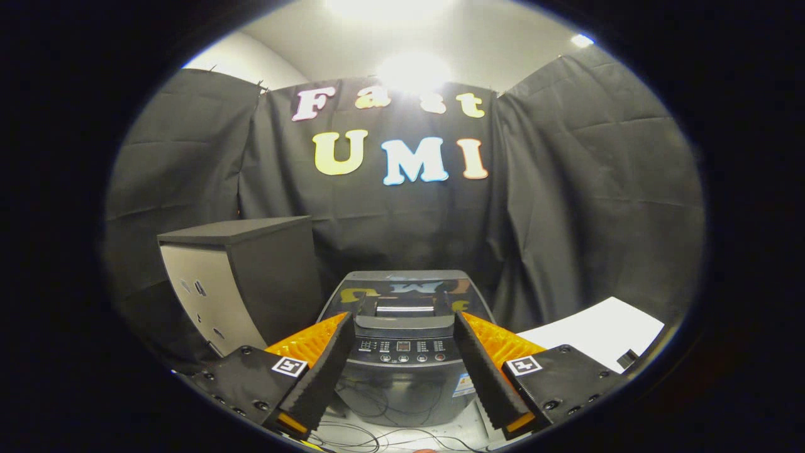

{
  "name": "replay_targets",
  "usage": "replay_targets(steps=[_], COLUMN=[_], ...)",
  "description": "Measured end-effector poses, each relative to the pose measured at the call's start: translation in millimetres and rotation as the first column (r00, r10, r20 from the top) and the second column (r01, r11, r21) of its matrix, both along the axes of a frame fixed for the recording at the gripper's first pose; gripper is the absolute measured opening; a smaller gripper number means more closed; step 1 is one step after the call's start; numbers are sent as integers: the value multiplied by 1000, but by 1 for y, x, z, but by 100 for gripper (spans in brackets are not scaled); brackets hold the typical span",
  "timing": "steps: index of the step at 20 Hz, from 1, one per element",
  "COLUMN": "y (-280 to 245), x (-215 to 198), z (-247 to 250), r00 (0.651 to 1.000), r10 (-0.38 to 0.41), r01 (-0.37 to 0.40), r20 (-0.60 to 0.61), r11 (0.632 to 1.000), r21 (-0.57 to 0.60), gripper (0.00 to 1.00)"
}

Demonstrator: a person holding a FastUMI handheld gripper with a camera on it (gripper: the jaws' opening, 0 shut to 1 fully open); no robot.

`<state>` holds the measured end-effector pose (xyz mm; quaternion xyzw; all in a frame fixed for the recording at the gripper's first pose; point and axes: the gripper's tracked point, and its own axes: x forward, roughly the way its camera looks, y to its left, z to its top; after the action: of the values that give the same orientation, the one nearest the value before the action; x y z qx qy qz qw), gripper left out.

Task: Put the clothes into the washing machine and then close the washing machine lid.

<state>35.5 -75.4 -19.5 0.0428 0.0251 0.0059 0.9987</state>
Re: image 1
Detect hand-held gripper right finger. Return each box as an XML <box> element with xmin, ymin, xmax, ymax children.
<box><xmin>454</xmin><ymin>311</ymin><xmax>630</xmax><ymax>441</ymax></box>

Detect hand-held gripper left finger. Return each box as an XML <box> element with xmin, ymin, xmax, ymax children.
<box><xmin>189</xmin><ymin>311</ymin><xmax>356</xmax><ymax>441</ymax></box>

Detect dark grey washing machine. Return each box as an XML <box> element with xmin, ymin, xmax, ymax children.
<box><xmin>318</xmin><ymin>271</ymin><xmax>494</xmax><ymax>428</ymax></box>

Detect dark grey cabinet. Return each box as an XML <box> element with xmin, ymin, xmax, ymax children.
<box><xmin>157</xmin><ymin>216</ymin><xmax>325</xmax><ymax>358</ymax></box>

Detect white flat board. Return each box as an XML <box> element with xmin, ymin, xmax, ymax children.
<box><xmin>516</xmin><ymin>297</ymin><xmax>665</xmax><ymax>375</ymax></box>

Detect black backdrop cloth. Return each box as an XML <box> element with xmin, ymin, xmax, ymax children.
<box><xmin>104</xmin><ymin>45</ymin><xmax>705</xmax><ymax>372</ymax></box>

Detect round ceiling light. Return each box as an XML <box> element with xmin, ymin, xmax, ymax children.
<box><xmin>376</xmin><ymin>53</ymin><xmax>450</xmax><ymax>92</ymax></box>

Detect large ceiling light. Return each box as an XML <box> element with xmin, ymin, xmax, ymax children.
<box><xmin>324</xmin><ymin>0</ymin><xmax>453</xmax><ymax>20</ymax></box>

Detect thin black cables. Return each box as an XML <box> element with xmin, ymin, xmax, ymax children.
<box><xmin>308</xmin><ymin>377</ymin><xmax>485</xmax><ymax>453</ymax></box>

